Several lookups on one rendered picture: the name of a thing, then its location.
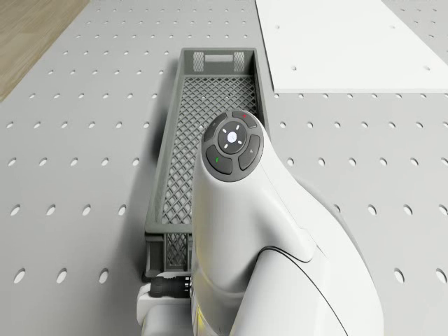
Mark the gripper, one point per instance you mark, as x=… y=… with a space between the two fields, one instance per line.
x=164 y=311

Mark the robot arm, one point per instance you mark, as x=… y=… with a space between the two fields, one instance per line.
x=252 y=227

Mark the dark grey basket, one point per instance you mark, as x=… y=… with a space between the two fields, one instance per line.
x=217 y=91

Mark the white board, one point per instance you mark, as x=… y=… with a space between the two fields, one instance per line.
x=350 y=45

